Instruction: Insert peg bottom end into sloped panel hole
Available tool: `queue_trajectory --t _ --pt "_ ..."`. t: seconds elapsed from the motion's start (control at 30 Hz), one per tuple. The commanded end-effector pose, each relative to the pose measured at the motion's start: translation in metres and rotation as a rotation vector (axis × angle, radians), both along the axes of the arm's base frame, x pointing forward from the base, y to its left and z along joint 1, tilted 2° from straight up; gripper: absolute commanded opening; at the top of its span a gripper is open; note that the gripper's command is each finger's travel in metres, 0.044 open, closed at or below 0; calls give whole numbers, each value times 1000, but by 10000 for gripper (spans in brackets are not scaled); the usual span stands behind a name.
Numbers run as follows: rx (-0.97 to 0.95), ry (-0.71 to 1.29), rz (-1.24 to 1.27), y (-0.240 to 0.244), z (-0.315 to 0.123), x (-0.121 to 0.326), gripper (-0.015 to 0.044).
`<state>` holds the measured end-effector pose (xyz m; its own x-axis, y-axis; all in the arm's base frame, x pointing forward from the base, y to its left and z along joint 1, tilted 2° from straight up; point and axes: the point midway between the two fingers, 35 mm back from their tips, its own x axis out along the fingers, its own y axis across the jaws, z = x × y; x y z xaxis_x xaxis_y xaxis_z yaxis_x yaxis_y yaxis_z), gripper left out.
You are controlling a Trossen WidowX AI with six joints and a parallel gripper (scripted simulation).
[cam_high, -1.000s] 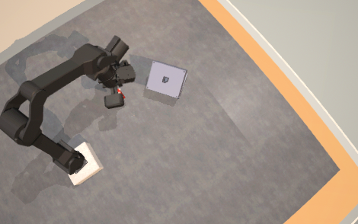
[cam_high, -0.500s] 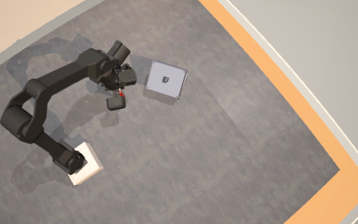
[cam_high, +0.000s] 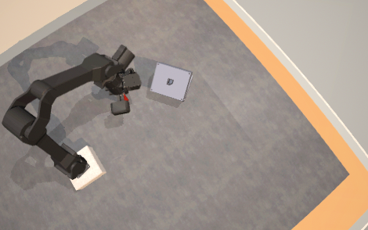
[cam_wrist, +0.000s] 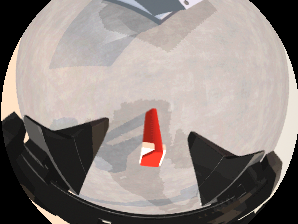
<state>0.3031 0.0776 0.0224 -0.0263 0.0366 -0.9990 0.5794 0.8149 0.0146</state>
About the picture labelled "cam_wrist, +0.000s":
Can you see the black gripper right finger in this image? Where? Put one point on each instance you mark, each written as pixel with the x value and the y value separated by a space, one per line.
pixel 216 169

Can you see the white square panel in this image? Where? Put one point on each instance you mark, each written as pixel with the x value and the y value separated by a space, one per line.
pixel 156 10

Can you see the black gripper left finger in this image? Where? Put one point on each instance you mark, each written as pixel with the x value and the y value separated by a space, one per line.
pixel 72 150

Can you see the red peg with white band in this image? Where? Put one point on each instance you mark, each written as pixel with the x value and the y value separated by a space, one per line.
pixel 152 151

